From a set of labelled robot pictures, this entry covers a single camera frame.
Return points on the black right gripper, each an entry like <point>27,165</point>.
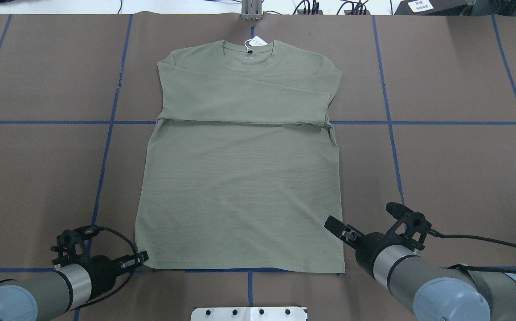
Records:
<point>367,250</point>

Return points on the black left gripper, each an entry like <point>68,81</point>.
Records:
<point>100,270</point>

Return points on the olive green long-sleeve shirt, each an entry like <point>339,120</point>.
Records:
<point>242,167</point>

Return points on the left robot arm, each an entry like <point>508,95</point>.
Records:
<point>69,286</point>

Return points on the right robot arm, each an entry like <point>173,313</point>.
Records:
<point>431,293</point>

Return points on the brown table mat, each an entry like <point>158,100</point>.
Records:
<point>425,115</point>

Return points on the white shirt price tag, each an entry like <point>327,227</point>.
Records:
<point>253,42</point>

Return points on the grey orange usb hub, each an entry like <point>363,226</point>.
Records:
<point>353,8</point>
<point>308,8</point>

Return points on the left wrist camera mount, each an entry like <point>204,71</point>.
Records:
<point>71,247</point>

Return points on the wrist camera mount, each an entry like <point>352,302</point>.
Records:
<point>410,229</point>
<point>71,247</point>

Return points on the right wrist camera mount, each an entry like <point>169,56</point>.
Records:
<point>410,229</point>

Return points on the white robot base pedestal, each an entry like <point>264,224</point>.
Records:
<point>276,313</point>

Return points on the aluminium frame post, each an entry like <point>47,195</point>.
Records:
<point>251,10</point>

